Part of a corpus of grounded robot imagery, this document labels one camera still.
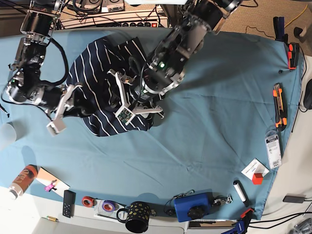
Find tan cardboard sheet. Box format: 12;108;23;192
36;167;70;197

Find black remote control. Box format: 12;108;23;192
62;190;76;218

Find orange brown bottle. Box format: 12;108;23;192
9;164;38;200

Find black power adapter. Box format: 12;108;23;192
282;194;306;204

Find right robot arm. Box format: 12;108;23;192
2;0;96;121

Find orange black clamp tool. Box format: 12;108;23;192
287;42;300;70

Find black mug gold dots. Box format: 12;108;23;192
116;201;151;234

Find blue black bar clamp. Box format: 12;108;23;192
273;17;288;43

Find black computer mouse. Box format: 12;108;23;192
303;79;312;110

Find clear plastic blister pack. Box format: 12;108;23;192
265;130;282;169

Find blue box black knob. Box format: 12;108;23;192
174;193;211;222

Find navy white striped t-shirt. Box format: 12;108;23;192
66;37;153;137

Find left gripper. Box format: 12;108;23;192
106;69;163;118

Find red tape roll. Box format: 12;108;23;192
81;196;95;208

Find red small cube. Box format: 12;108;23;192
252;173;263;185

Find white card packet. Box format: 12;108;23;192
241;158;270;180

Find purple tape roll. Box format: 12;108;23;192
102;200;116;213

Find light blue table cloth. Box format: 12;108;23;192
0;32;305;219

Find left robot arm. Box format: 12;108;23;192
108;0;242;125

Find translucent white plastic cup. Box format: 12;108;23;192
0;123;17;151

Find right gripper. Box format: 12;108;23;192
36;84;96;121

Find blue orange bottom clamp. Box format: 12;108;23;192
222;208;254;234

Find orange black utility knife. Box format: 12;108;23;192
273;83;287;132

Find white black marker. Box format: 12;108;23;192
233;180;249;207

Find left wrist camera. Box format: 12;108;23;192
115;106;136;126

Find metal carabiner keyring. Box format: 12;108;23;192
212;194;233;207

